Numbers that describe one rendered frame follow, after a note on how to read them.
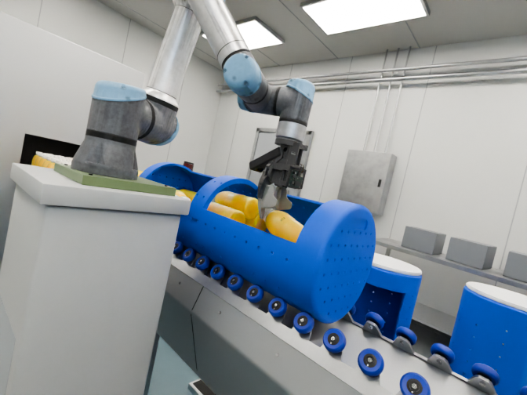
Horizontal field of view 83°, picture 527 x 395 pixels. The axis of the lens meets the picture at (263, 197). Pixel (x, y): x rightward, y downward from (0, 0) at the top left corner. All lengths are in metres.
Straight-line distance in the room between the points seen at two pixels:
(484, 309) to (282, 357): 0.76
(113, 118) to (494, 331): 1.27
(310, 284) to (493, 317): 0.76
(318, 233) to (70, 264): 0.51
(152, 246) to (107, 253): 0.10
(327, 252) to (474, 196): 3.54
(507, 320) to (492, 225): 2.86
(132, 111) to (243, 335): 0.60
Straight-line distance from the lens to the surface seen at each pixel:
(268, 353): 0.74
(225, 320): 0.82
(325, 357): 0.67
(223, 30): 0.74
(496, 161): 4.14
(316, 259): 0.61
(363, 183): 4.19
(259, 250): 0.70
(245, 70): 0.67
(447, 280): 4.13
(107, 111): 0.81
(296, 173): 0.74
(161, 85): 0.93
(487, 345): 1.28
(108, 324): 0.83
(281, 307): 0.72
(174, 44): 0.95
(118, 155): 0.79
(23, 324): 0.76
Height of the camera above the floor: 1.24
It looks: 3 degrees down
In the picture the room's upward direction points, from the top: 13 degrees clockwise
